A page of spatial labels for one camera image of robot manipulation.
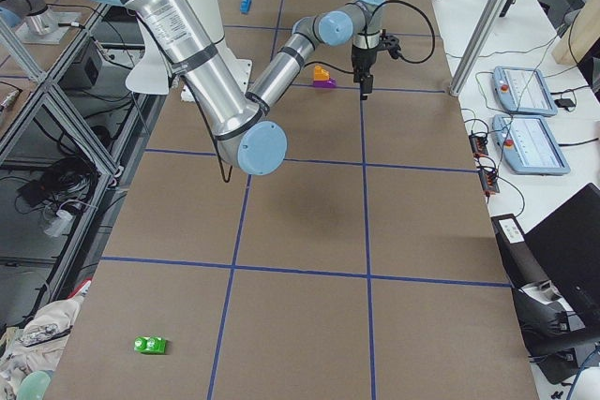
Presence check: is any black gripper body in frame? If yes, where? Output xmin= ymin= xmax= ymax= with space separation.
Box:
xmin=352 ymin=46 xmax=378 ymax=82

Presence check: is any purple trapezoid block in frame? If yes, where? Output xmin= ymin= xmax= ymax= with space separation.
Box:
xmin=312 ymin=78 xmax=337 ymax=89

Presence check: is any orange trapezoid block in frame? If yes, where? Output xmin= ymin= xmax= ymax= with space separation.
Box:
xmin=313 ymin=65 xmax=330 ymax=81

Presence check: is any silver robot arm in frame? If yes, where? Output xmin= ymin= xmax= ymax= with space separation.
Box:
xmin=93 ymin=0 xmax=384 ymax=175

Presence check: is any small blue block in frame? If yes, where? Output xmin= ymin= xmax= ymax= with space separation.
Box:
xmin=239 ymin=0 xmax=252 ymax=14

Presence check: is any black orange terminal strip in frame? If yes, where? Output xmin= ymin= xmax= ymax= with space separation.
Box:
xmin=469 ymin=133 xmax=500 ymax=199

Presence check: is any upper teach pendant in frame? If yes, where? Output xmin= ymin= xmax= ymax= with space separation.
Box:
xmin=492 ymin=67 xmax=558 ymax=117

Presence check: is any teach pendant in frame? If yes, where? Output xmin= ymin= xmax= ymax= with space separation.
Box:
xmin=491 ymin=114 xmax=570 ymax=176
xmin=492 ymin=67 xmax=558 ymax=117

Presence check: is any lower teach pendant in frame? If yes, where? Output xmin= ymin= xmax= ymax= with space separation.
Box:
xmin=491 ymin=114 xmax=570 ymax=176

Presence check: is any black laptop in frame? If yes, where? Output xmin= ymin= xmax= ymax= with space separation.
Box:
xmin=525 ymin=183 xmax=599 ymax=326

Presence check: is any black printer device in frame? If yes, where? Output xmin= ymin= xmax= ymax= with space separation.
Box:
xmin=491 ymin=215 xmax=599 ymax=384

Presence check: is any green studded block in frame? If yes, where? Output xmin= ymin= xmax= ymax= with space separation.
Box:
xmin=133 ymin=335 xmax=168 ymax=355

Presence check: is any crumpled cloth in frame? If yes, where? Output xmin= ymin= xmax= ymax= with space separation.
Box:
xmin=1 ymin=295 xmax=83 ymax=399

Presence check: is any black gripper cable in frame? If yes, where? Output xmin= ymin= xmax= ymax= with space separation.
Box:
xmin=299 ymin=0 xmax=437 ymax=76

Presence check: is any aluminium frame upright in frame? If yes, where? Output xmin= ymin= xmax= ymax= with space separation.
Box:
xmin=449 ymin=0 xmax=506 ymax=96

